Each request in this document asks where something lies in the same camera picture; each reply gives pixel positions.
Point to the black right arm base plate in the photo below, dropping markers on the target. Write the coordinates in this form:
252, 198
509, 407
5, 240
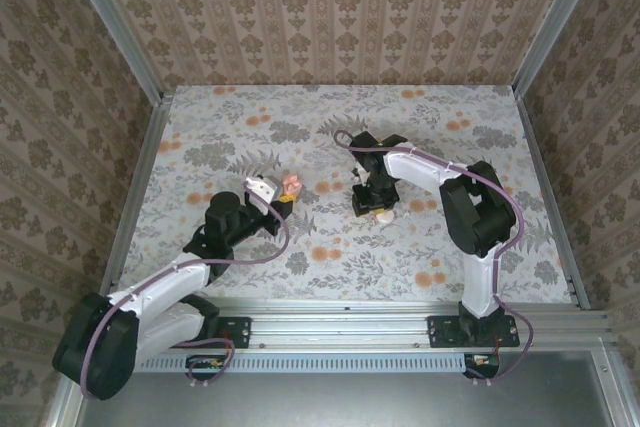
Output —
442, 332

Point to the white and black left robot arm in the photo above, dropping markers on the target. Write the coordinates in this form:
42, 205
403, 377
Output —
165, 282

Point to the aluminium corner post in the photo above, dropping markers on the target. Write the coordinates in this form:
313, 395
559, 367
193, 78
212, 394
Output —
555, 22
115, 27

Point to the aluminium lower frame bar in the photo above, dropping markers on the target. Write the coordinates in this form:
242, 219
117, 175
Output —
62, 409
612, 387

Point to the pink earbud charging case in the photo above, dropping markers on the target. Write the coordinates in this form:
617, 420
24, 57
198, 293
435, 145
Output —
291, 183

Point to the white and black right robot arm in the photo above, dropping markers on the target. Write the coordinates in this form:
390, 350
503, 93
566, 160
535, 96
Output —
480, 287

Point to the grey metal sheet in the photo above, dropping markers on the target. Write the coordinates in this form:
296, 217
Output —
350, 402

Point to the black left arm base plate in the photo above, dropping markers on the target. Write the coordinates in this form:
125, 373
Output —
237, 329

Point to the black connector module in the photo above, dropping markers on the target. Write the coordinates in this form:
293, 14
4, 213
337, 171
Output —
482, 363
207, 364

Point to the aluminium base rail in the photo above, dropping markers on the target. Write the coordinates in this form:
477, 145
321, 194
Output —
340, 327

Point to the aluminium side rail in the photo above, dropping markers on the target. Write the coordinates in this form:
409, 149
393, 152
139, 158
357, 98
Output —
537, 157
145, 172

